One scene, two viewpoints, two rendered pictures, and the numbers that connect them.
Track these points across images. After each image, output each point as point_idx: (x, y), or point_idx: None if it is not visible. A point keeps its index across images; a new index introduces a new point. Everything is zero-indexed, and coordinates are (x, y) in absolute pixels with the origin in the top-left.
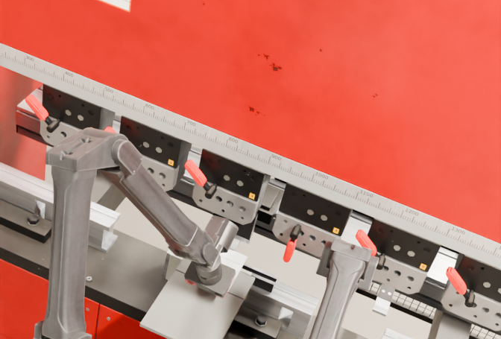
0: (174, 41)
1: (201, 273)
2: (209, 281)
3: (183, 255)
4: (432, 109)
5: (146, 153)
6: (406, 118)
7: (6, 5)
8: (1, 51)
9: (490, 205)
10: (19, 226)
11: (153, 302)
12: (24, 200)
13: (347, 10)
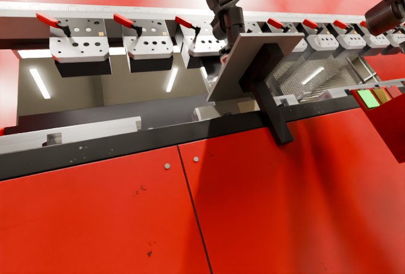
0: None
1: (238, 14)
2: (244, 31)
3: None
4: None
5: (146, 34)
6: None
7: None
8: (5, 5)
9: (286, 2)
10: (31, 149)
11: (228, 56)
12: (31, 144)
13: None
